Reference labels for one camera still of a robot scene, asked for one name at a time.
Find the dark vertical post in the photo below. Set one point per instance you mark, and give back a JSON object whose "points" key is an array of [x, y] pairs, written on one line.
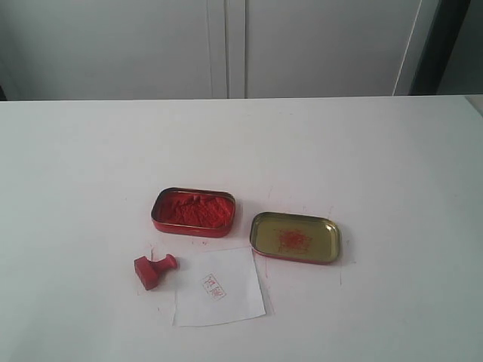
{"points": [[451, 61]]}

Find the white cabinet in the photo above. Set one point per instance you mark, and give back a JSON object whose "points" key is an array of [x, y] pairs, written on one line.
{"points": [[126, 50]]}

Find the red ink pad tin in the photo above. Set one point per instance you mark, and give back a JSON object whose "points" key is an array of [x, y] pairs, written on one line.
{"points": [[194, 212]]}

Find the red stamp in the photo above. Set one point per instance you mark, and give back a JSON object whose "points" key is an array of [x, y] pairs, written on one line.
{"points": [[150, 272]]}

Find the gold tin lid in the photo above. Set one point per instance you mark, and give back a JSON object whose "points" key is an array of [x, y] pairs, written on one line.
{"points": [[296, 238]]}

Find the white paper sheet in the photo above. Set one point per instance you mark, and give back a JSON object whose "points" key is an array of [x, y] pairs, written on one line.
{"points": [[217, 287]]}

